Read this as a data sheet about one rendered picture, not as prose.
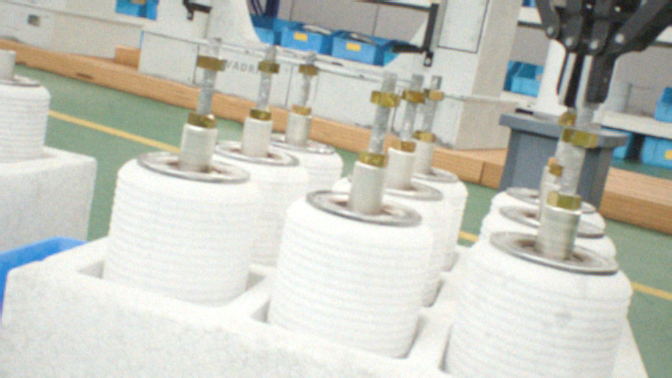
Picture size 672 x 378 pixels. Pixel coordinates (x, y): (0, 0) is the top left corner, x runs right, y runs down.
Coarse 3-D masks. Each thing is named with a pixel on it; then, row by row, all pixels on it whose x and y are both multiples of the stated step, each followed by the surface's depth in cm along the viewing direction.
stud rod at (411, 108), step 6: (414, 72) 63; (414, 78) 63; (420, 78) 63; (414, 84) 63; (420, 84) 63; (414, 90) 63; (420, 90) 63; (408, 102) 64; (414, 102) 63; (408, 108) 64; (414, 108) 64; (408, 114) 64; (414, 114) 64; (408, 120) 64; (414, 120) 64; (402, 126) 64; (408, 126) 64; (402, 132) 64; (408, 132) 64; (402, 138) 64; (408, 138) 64
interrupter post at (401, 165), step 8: (392, 152) 64; (400, 152) 63; (392, 160) 64; (400, 160) 63; (408, 160) 64; (392, 168) 64; (400, 168) 64; (408, 168) 64; (392, 176) 64; (400, 176) 64; (408, 176) 64; (392, 184) 64; (400, 184) 64; (408, 184) 64
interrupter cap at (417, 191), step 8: (416, 184) 67; (424, 184) 67; (392, 192) 61; (400, 192) 61; (408, 192) 62; (416, 192) 63; (424, 192) 64; (432, 192) 65; (440, 192) 65; (424, 200) 62; (432, 200) 62; (440, 200) 63
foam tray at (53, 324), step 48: (48, 288) 51; (96, 288) 51; (0, 336) 52; (48, 336) 51; (96, 336) 51; (144, 336) 50; (192, 336) 49; (240, 336) 49; (288, 336) 49; (432, 336) 54; (624, 336) 63
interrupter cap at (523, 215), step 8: (504, 208) 63; (512, 208) 64; (520, 208) 65; (528, 208) 66; (536, 208) 66; (504, 216) 61; (512, 216) 60; (520, 216) 61; (528, 216) 63; (528, 224) 59; (536, 224) 59; (584, 224) 63; (592, 224) 63; (584, 232) 59; (592, 232) 60; (600, 232) 60
